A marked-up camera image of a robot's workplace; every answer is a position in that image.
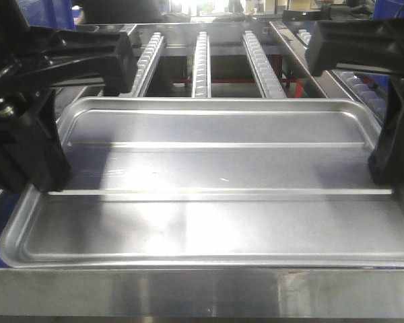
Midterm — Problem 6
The blue plastic bin left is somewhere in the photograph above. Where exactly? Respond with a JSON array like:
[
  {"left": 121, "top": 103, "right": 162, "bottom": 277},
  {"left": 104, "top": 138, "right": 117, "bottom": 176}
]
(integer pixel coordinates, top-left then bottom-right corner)
[{"left": 17, "top": 0, "right": 75, "bottom": 30}]

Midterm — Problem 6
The left white roller track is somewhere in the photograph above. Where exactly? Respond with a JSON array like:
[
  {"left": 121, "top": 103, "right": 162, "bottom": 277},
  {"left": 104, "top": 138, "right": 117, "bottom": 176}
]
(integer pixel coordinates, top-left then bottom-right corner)
[{"left": 129, "top": 32, "right": 165, "bottom": 98}]

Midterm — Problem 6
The steel front rack rail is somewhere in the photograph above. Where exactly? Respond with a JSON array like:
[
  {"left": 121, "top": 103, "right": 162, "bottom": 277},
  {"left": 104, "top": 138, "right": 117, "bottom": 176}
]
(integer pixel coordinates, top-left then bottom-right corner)
[{"left": 0, "top": 268, "right": 404, "bottom": 318}]

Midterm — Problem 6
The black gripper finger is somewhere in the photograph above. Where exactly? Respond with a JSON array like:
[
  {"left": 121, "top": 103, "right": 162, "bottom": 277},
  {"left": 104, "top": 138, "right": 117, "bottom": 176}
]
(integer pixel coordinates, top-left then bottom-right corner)
[
  {"left": 20, "top": 26, "right": 137, "bottom": 93},
  {"left": 0, "top": 90, "right": 71, "bottom": 192},
  {"left": 368, "top": 77, "right": 404, "bottom": 185},
  {"left": 305, "top": 18, "right": 404, "bottom": 77}
]

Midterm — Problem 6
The white roller track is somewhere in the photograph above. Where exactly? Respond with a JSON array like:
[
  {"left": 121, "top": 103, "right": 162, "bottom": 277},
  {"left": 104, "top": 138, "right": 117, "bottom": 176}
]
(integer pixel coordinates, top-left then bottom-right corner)
[
  {"left": 129, "top": 32, "right": 165, "bottom": 98},
  {"left": 242, "top": 30, "right": 287, "bottom": 99},
  {"left": 191, "top": 32, "right": 211, "bottom": 98}
]

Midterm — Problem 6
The centre white roller track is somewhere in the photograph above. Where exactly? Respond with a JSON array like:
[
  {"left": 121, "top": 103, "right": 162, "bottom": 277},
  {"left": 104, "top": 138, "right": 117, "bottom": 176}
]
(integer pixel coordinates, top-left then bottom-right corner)
[{"left": 191, "top": 32, "right": 211, "bottom": 98}]

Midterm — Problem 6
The right white roller track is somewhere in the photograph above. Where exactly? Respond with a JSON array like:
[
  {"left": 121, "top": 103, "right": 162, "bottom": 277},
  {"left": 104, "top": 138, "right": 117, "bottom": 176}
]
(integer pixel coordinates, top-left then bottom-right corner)
[{"left": 242, "top": 30, "right": 287, "bottom": 99}]

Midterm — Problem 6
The small silver metal tray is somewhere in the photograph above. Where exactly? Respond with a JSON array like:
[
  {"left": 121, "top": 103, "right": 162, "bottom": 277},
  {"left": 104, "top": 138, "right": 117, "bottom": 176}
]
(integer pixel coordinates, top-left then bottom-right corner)
[{"left": 0, "top": 98, "right": 404, "bottom": 268}]

